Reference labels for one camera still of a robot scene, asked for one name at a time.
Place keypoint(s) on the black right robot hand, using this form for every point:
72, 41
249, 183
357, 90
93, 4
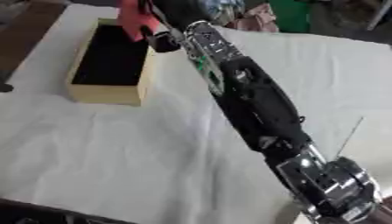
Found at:
176, 10

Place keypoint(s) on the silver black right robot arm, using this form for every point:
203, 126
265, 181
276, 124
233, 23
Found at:
263, 110

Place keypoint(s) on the tan cardboard box black inside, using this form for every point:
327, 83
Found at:
109, 58

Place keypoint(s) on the pink bag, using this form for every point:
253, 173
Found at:
256, 19

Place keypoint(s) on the green container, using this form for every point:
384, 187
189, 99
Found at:
289, 14

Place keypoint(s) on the white pole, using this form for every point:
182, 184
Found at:
380, 13

